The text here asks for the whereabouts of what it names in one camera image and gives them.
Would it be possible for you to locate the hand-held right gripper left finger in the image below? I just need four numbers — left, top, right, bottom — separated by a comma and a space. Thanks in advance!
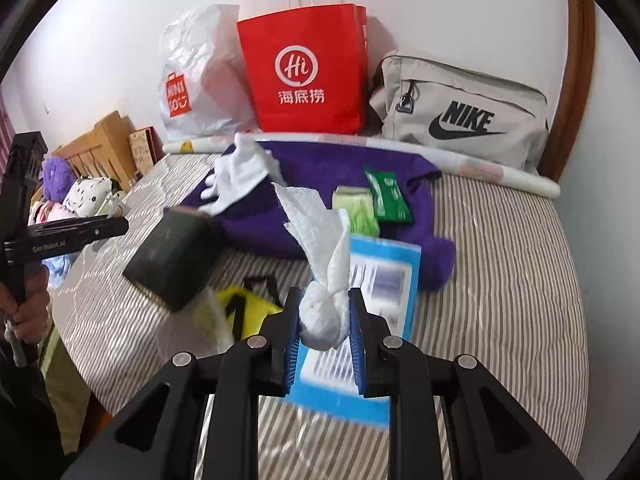
60, 286, 305, 480

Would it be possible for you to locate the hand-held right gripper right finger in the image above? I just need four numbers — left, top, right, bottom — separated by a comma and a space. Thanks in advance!
347, 287, 586, 480

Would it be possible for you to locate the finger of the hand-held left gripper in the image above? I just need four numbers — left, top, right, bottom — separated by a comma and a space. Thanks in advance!
74, 215, 130, 245

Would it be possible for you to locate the white gauze cloth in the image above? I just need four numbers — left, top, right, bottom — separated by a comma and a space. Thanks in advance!
272, 183, 353, 352

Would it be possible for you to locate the light green tissue packet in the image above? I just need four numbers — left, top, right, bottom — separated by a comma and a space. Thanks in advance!
332, 186, 381, 236

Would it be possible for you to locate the green wipes packet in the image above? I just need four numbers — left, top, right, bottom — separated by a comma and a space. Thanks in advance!
364, 167, 415, 225

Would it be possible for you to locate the person's left forearm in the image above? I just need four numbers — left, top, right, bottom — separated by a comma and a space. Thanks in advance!
0, 340, 66, 480

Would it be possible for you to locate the person's left hand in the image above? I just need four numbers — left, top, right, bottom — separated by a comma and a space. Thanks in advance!
0, 272, 53, 346

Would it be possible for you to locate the white dotted pillow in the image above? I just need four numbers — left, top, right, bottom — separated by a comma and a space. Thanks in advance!
62, 177, 113, 216

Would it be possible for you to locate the pink cloth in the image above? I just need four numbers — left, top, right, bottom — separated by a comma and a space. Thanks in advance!
27, 200, 76, 226

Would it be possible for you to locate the light blue cloth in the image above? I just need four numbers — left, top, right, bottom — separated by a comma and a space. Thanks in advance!
47, 252, 78, 291

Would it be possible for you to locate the yellow bag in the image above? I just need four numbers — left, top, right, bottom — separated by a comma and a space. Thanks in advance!
217, 275, 286, 343

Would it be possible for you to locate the purple plush toy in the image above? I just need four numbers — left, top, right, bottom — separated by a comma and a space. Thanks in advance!
41, 156, 76, 203

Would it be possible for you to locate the blue packet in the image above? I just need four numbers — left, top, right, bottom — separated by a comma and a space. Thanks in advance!
290, 236, 423, 428

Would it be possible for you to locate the dark green box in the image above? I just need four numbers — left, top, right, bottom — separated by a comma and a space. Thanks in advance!
122, 206, 226, 311

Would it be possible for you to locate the wooden headboard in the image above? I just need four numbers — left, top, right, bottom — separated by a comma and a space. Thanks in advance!
52, 110, 138, 193

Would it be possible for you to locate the brown patterned board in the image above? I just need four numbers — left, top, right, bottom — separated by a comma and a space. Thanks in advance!
129, 127, 163, 178

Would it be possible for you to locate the clear plastic bag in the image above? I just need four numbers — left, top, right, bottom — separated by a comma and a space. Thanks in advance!
157, 287, 236, 358

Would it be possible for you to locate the pink curtain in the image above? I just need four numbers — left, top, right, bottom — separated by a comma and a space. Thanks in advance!
0, 90, 16, 161

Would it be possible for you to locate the olive green cloth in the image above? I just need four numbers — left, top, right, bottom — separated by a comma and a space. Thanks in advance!
37, 330, 93, 453

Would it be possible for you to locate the striped bed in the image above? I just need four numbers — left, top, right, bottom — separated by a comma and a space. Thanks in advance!
52, 152, 591, 480

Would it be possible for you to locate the purple towel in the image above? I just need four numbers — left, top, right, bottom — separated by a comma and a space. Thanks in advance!
180, 141, 457, 292

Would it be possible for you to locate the red paper bag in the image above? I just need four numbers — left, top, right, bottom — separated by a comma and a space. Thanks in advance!
236, 0, 370, 136

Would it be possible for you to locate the white plastic bag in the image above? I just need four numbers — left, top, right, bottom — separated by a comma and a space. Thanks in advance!
159, 4, 258, 142

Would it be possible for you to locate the rolled white mat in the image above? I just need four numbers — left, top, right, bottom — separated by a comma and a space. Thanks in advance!
162, 132, 561, 198

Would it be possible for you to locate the grey bag with black logo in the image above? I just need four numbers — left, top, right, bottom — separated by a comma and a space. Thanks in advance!
369, 52, 551, 173

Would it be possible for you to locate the grey hanging strap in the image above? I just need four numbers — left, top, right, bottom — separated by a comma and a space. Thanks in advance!
4, 317, 28, 368

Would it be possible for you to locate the wooden door frame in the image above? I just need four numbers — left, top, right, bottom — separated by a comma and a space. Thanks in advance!
540, 0, 598, 183

